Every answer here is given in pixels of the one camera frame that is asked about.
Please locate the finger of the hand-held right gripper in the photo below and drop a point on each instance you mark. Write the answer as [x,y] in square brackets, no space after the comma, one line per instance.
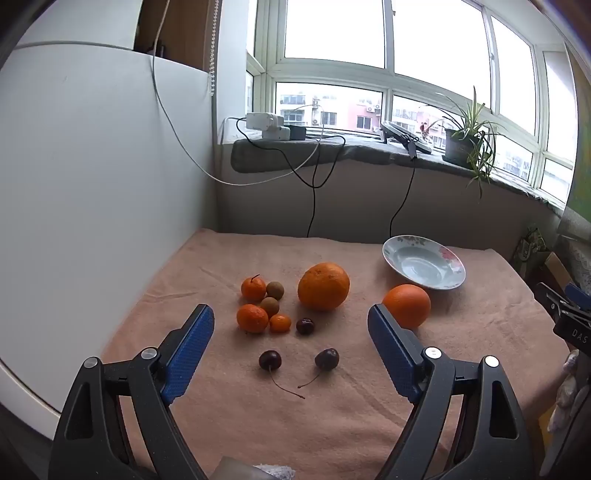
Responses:
[578,291]
[551,297]

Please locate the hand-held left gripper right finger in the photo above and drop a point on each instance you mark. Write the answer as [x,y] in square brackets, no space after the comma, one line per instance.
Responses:
[392,350]

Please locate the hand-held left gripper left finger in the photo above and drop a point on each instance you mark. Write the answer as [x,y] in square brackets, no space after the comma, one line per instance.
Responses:
[189,355]

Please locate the smooth round orange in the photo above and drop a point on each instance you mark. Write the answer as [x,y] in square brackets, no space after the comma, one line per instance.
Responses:
[407,305]

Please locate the dark cherry with stem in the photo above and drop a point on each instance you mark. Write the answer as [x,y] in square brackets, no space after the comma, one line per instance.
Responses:
[270,360]
[327,359]

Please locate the stemless mandarin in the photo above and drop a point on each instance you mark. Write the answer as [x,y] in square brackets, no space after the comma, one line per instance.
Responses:
[252,318]

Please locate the floral white plate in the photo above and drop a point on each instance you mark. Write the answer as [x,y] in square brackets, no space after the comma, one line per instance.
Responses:
[425,267]

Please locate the stemless dark cherry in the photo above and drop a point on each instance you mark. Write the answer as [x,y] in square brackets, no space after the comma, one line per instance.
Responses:
[304,326]

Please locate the mandarin with stem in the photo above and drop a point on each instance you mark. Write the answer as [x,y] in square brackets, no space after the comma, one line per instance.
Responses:
[253,289]

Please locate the brown longan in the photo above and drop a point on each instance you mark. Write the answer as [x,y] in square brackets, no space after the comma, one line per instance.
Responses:
[269,306]
[274,290]

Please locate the large bumpy orange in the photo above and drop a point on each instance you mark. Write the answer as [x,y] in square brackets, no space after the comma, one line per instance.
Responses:
[323,286]

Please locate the small orange kumquat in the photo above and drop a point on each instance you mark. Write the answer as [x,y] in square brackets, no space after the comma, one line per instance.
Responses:
[280,323]

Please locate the person's right hand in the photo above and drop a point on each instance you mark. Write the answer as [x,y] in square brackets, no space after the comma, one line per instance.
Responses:
[564,397]

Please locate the cardboard box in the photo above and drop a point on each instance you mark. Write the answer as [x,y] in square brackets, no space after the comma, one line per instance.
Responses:
[556,272]

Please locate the green printed bag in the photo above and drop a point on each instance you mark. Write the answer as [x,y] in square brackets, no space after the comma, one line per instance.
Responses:
[531,244]

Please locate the pink blanket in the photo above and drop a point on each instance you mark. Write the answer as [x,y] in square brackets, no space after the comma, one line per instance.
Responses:
[323,424]

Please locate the potted spider plant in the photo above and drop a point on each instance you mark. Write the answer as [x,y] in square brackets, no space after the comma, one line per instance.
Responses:
[461,145]

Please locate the white board panel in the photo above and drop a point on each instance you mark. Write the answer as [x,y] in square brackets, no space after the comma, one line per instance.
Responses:
[92,184]

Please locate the grey windowsill cloth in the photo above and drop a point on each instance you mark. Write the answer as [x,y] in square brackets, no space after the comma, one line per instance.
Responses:
[351,152]

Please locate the black power adapter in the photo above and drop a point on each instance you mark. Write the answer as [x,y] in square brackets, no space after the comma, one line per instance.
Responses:
[296,132]

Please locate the white charger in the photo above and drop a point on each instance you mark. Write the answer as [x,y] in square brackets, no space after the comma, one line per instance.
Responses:
[277,133]

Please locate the white power adapter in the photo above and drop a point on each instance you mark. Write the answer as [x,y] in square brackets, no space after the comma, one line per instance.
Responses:
[263,120]

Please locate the wooden cabinet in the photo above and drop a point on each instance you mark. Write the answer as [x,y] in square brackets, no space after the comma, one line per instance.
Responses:
[184,27]

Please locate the white window frame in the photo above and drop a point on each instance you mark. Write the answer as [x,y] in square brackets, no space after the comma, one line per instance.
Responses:
[388,69]

